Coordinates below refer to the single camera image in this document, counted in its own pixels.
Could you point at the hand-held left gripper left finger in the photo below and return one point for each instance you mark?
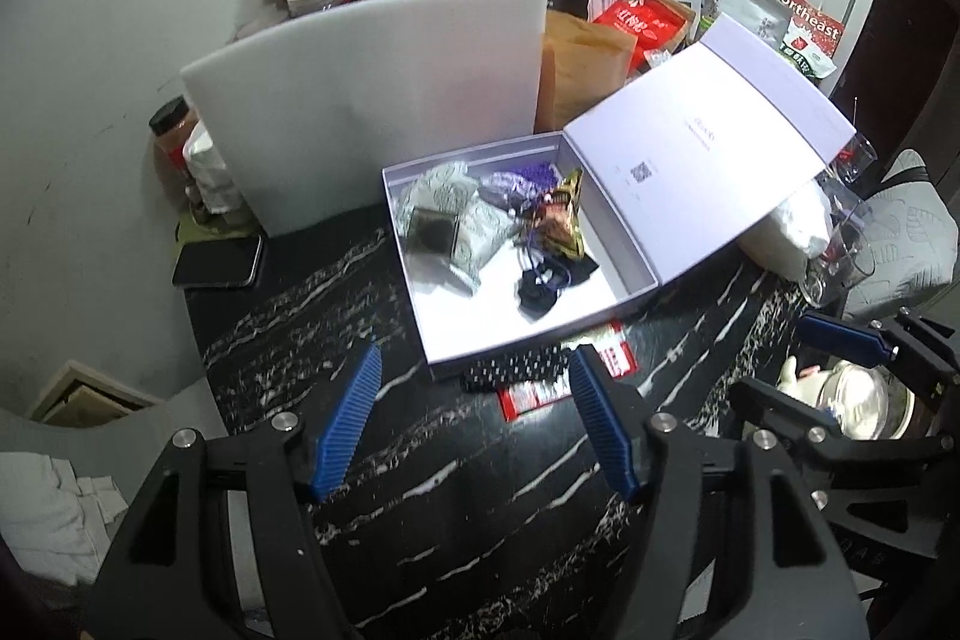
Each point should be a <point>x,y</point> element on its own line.
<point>346,430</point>

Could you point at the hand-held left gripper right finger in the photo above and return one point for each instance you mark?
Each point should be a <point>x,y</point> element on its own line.
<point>604,422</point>

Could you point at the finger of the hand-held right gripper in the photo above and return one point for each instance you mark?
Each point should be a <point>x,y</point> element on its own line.
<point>844,338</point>
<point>772,401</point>

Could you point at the gold brown snack packet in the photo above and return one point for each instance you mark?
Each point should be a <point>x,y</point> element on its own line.
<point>564,220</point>

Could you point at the small dark clear case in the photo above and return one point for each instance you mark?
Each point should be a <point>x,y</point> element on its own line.
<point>431,233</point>

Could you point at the grey patterned packet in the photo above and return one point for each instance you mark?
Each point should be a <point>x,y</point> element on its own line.
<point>481,239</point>
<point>442,184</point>

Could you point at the white gift box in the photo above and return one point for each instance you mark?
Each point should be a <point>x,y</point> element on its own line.
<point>645,175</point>

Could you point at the purple mesh pouch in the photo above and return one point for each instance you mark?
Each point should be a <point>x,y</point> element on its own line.
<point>517,183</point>

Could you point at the red white sachet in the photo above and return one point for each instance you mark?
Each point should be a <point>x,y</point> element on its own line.
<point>559,389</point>

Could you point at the white teapot shaped bottle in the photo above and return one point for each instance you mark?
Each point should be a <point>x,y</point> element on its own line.
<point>862,394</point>

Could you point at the glass cup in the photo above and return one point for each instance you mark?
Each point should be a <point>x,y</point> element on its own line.
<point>855,154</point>
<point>840,261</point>

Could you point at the grey quilted chair cushion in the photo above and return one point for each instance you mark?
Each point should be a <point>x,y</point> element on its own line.
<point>907,235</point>

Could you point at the white plastic bag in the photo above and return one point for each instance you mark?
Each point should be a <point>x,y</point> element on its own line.
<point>793,227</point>

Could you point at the black smartphone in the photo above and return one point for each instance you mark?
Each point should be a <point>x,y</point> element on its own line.
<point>217,261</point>

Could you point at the wooden framed panel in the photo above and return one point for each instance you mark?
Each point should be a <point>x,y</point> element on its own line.
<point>82,394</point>

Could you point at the crumpled white bag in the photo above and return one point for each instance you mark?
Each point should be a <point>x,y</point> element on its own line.
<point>208,169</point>

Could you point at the white cloth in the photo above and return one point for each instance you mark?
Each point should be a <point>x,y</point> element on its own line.
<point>49,512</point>

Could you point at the red white paper shopping bag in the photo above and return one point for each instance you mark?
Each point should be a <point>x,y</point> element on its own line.
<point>810,27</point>

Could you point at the white foam board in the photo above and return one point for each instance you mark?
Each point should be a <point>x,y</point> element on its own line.
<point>375,100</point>

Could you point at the silver grey pouch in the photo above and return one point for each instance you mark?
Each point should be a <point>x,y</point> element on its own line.
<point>750,6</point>

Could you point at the brown paper bag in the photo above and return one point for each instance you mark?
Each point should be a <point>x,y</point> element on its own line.
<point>579,74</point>

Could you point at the red snack bag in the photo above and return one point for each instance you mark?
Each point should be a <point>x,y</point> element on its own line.
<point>649,21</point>

